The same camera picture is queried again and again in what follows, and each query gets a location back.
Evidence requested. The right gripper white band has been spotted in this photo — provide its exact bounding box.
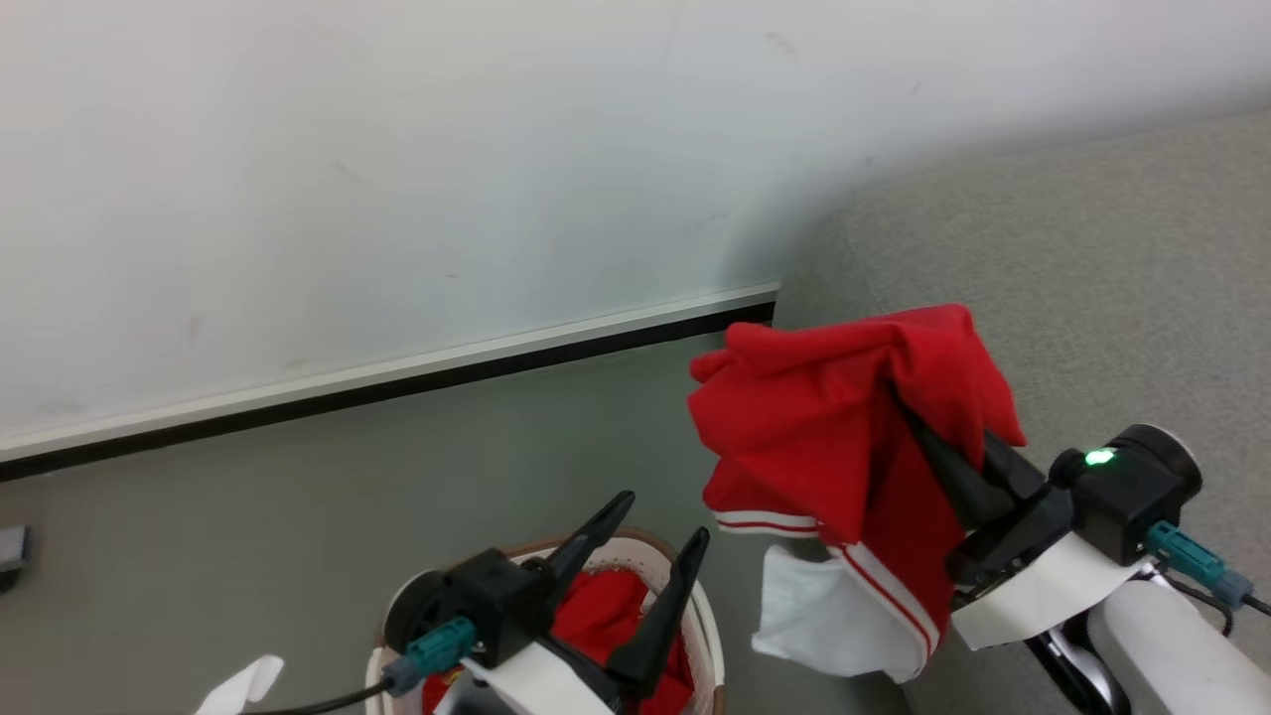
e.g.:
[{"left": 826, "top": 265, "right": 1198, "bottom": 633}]
[{"left": 906, "top": 409, "right": 1159, "bottom": 652}]

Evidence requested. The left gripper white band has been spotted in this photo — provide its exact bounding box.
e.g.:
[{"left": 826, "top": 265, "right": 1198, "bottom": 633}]
[{"left": 459, "top": 491, "right": 713, "bottom": 715}]

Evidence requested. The red garment with white trim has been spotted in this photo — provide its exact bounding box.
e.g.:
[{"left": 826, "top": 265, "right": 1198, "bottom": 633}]
[{"left": 687, "top": 303, "right": 1029, "bottom": 686}]

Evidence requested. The red clothing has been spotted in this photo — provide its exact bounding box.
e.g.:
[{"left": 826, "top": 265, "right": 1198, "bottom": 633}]
[{"left": 422, "top": 570, "right": 696, "bottom": 715}]

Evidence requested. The white and black baseboard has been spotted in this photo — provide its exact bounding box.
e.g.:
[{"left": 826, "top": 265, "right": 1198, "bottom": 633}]
[{"left": 0, "top": 282, "right": 781, "bottom": 486}]

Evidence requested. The white cloth piece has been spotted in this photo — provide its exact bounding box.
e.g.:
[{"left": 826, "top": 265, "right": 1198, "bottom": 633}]
[{"left": 194, "top": 654, "right": 286, "bottom": 715}]

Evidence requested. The small grey object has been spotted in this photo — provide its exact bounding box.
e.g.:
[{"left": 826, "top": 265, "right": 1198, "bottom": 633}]
[{"left": 0, "top": 524, "right": 32, "bottom": 595}]

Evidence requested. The left camera cable teal plug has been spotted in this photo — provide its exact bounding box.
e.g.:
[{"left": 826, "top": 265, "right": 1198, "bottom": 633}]
[{"left": 238, "top": 616, "right": 479, "bottom": 715}]

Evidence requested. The camera cable teal plug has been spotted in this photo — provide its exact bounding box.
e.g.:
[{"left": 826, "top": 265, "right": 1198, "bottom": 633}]
[
  {"left": 1145, "top": 520, "right": 1271, "bottom": 638},
  {"left": 238, "top": 616, "right": 479, "bottom": 715}
]

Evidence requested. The right camera cable teal plug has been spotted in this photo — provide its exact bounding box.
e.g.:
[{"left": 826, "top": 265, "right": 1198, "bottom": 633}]
[{"left": 1145, "top": 520, "right": 1271, "bottom": 638}]

